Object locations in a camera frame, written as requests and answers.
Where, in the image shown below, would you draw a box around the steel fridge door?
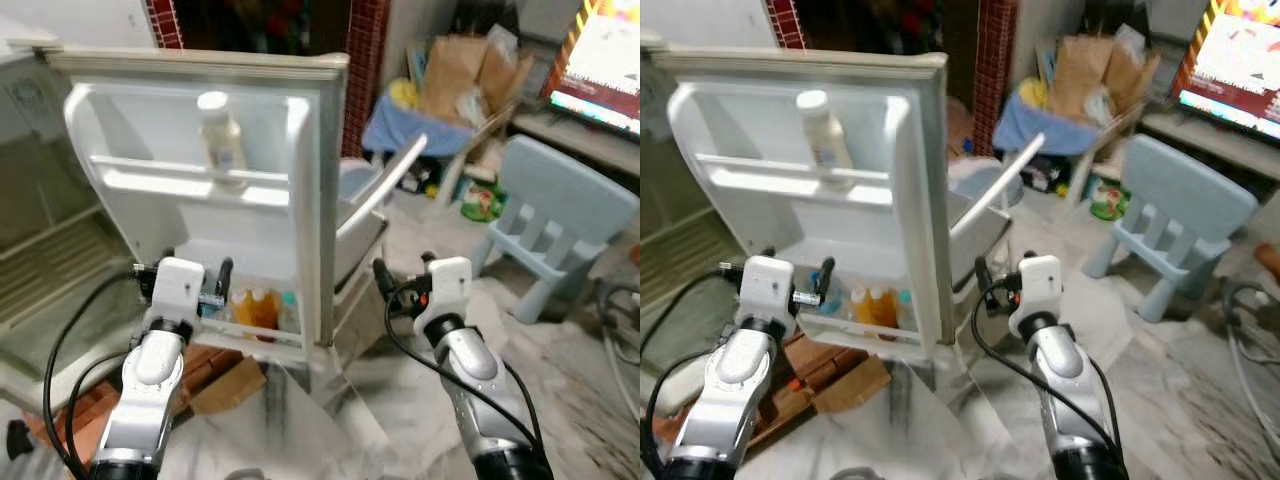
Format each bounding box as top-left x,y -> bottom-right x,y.
645,45 -> 949,363
45,50 -> 351,373

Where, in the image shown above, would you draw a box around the green toy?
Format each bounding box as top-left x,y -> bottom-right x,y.
1088,178 -> 1136,223
458,178 -> 507,224

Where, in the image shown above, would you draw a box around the grey white folding chair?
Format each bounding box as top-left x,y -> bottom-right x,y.
943,132 -> 1046,271
333,132 -> 429,296

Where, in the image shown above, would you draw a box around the brown cardboard sheet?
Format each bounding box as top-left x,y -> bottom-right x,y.
188,355 -> 269,416
808,355 -> 893,416

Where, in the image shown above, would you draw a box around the blue cloth basket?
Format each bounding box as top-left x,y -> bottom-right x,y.
362,92 -> 473,158
992,92 -> 1101,158

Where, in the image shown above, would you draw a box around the white mayonnaise bottle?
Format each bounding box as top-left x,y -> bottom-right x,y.
795,90 -> 856,191
196,91 -> 249,193

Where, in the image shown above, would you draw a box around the light blue child chair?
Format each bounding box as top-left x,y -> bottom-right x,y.
468,134 -> 641,324
1082,133 -> 1263,324

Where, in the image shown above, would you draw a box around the brown paper bag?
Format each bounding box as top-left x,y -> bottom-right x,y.
1105,38 -> 1161,116
420,35 -> 491,123
478,38 -> 531,116
1045,35 -> 1116,123

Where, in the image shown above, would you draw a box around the white television cabinet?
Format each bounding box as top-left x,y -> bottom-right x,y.
1140,108 -> 1280,186
505,105 -> 641,186

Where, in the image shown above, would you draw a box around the red brick tile column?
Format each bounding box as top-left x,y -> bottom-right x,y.
340,0 -> 393,161
975,0 -> 1021,161
765,0 -> 809,51
143,0 -> 187,51

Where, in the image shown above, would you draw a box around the small black object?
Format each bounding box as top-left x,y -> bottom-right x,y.
4,420 -> 37,461

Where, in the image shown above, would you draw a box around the flat television screen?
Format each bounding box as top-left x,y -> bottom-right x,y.
1170,0 -> 1280,141
545,0 -> 641,138

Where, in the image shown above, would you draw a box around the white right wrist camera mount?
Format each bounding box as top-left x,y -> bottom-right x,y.
412,257 -> 473,336
1008,255 -> 1064,338

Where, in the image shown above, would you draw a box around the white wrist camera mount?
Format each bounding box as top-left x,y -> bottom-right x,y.
412,257 -> 473,336
738,256 -> 798,336
148,257 -> 207,323
1008,255 -> 1064,338

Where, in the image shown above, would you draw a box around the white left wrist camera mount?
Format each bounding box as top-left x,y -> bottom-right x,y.
148,257 -> 207,323
738,256 -> 798,336

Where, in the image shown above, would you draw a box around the long black left arm cable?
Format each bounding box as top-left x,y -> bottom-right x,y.
640,260 -> 746,479
43,262 -> 159,479

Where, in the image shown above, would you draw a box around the short black left arm cable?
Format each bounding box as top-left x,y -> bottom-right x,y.
645,348 -> 721,476
65,345 -> 136,471

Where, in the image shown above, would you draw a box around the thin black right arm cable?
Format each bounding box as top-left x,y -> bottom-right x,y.
495,360 -> 546,451
1085,355 -> 1126,451

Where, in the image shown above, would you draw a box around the baby bouncer wire frame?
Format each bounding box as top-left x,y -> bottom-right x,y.
1222,278 -> 1280,436
595,278 -> 641,401

